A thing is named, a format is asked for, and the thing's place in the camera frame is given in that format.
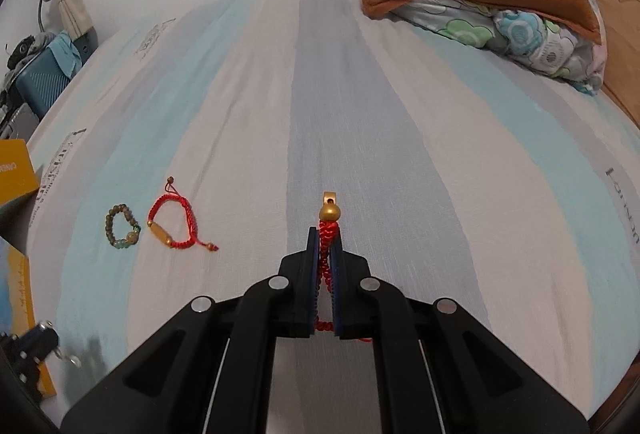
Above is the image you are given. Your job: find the black bag on suitcase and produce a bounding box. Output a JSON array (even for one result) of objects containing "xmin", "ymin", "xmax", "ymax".
[{"xmin": 6, "ymin": 31, "xmax": 55, "ymax": 70}]

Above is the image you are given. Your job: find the grey suitcase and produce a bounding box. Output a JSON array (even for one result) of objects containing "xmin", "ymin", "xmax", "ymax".
[{"xmin": 1, "ymin": 103, "xmax": 40, "ymax": 142}]

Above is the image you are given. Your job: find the red cord gold tube bracelet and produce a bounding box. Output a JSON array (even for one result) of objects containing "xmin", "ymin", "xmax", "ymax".
[{"xmin": 145, "ymin": 175, "xmax": 220, "ymax": 252}]

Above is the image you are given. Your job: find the floral folded quilt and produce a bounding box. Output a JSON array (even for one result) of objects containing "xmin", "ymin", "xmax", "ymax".
[{"xmin": 394, "ymin": 0, "xmax": 608, "ymax": 94}]

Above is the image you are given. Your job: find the teal suitcase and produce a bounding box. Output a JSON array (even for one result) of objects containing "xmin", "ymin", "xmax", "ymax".
[{"xmin": 14, "ymin": 31, "xmax": 84, "ymax": 119}]

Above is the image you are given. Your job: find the wooden bed headboard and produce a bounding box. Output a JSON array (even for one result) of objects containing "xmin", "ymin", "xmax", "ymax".
[{"xmin": 597, "ymin": 0, "xmax": 640, "ymax": 125}]

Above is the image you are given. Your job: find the green brown bead bracelet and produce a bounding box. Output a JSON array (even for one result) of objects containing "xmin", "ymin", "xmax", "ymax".
[{"xmin": 104, "ymin": 202, "xmax": 142, "ymax": 250}]

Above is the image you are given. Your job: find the blue orange cardboard box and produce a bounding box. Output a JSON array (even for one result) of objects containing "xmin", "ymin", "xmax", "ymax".
[{"xmin": 1, "ymin": 139, "xmax": 55, "ymax": 399}]

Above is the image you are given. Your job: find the red cord gold bead bracelet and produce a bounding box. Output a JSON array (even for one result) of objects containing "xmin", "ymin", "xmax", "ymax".
[{"xmin": 313, "ymin": 190, "xmax": 374, "ymax": 344}]

